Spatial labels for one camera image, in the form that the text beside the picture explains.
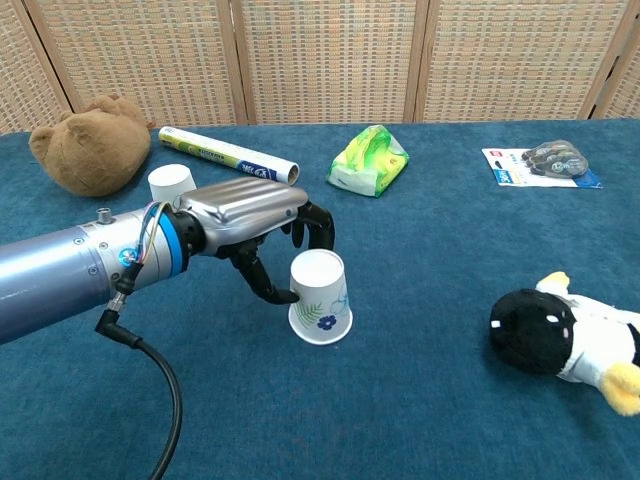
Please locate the blue table mat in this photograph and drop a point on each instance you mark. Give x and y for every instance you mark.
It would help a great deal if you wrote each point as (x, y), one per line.
(400, 400)

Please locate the black white penguin plush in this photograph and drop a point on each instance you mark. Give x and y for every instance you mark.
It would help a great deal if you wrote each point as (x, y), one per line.
(540, 330)

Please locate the green tissue pack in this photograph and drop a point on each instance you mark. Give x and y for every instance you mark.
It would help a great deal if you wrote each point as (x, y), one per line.
(367, 162)

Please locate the white cling film roll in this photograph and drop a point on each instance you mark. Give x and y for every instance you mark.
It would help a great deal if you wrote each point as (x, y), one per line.
(220, 150)

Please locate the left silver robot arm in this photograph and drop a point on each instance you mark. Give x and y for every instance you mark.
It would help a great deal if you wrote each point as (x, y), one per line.
(50, 270)

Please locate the brown plush bear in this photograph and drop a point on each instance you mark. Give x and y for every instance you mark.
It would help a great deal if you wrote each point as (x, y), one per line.
(90, 150)

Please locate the correction tape blister pack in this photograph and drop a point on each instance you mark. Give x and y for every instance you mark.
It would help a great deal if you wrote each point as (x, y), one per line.
(525, 167)

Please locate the woven folding screen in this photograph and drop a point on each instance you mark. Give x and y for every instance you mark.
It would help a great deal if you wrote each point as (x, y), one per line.
(325, 60)

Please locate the white paper cup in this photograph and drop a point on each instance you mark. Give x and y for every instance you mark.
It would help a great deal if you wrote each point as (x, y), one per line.
(167, 182)
(322, 295)

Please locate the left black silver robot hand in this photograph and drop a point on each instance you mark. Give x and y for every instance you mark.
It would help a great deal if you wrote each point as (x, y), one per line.
(240, 210)

